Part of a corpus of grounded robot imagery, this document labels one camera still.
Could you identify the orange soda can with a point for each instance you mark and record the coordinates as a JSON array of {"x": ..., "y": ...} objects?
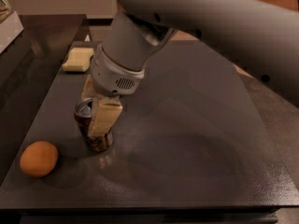
[{"x": 83, "y": 117}]

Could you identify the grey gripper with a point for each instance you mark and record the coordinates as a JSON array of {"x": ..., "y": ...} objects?
[{"x": 112, "y": 76}]

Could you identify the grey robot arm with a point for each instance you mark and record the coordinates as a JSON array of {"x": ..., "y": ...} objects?
[{"x": 260, "y": 37}]

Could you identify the white box on counter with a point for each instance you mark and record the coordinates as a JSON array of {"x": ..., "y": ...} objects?
[{"x": 10, "y": 28}]

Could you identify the yellow sponge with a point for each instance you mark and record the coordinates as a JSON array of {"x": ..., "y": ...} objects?
[{"x": 78, "y": 60}]

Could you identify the orange fruit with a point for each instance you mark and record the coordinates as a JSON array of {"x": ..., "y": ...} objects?
[{"x": 39, "y": 159}]

